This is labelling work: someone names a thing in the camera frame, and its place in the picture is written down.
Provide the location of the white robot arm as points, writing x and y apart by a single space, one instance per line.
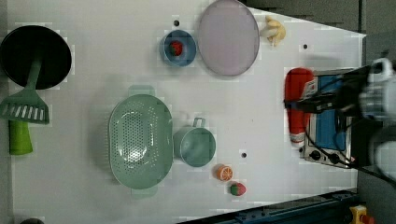
373 132

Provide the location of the green strainer basket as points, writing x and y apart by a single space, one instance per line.
140 137

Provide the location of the grey round plate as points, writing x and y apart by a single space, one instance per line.
228 37

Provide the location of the black frying pan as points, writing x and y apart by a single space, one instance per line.
18 49

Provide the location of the red ketchup bottle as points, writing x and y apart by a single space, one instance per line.
299 85

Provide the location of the silver toaster oven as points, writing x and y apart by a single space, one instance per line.
328 139

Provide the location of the peeled banana toy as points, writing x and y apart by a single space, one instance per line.
273 31

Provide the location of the blue bowl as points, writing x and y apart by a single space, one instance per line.
189 48

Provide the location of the red strawberry in bowl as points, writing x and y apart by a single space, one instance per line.
176 48

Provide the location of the green slotted spatula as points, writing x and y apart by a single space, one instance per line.
26 105

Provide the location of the lime green bottle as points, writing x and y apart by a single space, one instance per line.
19 138

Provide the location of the red strawberry toy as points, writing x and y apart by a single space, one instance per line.
238 189

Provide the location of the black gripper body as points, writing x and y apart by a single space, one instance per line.
341 94

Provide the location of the orange slice toy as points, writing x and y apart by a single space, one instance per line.
224 173

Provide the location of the green cup with handle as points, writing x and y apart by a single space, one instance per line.
195 144

